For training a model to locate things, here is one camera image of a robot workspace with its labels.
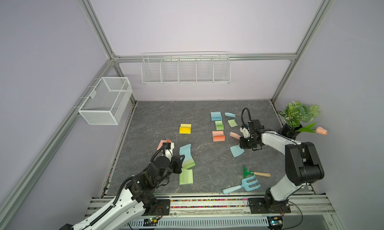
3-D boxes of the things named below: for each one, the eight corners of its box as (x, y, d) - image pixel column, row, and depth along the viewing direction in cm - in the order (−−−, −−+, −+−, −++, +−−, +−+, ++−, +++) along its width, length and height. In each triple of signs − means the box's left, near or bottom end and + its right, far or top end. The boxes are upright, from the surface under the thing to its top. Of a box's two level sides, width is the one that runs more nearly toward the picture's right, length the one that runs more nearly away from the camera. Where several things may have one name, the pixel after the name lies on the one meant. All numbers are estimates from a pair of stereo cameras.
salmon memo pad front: (212, 141, 100) (213, 139, 98) (212, 132, 104) (212, 130, 102) (225, 141, 100) (225, 139, 98) (223, 132, 104) (224, 130, 102)
